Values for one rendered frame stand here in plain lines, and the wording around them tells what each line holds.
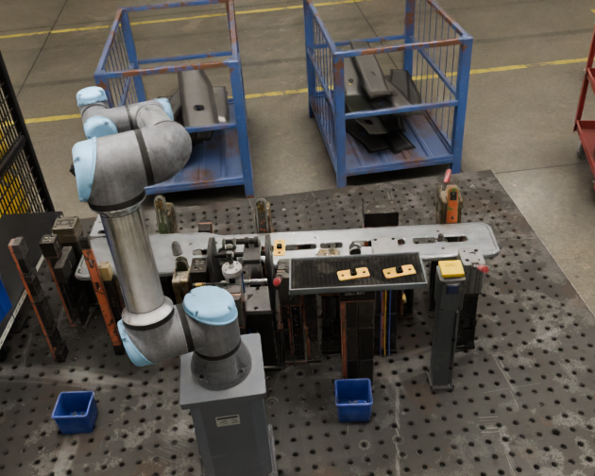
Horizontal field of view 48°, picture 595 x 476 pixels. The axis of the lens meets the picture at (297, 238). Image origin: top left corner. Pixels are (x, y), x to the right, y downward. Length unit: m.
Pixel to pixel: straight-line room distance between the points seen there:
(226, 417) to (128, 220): 0.58
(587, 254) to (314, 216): 1.71
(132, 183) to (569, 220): 3.21
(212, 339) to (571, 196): 3.20
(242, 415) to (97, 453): 0.58
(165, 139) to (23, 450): 1.21
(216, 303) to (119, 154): 0.42
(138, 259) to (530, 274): 1.61
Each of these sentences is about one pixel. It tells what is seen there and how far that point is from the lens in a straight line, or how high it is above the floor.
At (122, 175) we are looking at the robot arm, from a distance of 1.33.
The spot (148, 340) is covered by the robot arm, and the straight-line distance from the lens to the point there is 1.51.
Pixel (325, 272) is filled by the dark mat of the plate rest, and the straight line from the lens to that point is 1.83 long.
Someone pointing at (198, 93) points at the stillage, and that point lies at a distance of 4.57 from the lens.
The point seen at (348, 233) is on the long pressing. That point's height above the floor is 1.00.
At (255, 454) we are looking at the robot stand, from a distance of 1.83.
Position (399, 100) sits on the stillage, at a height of 0.49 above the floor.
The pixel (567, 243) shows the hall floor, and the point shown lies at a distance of 4.00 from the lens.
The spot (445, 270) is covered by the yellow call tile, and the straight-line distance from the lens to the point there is 1.85.
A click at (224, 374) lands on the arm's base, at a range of 1.62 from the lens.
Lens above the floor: 2.33
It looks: 37 degrees down
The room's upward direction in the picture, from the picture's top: 4 degrees counter-clockwise
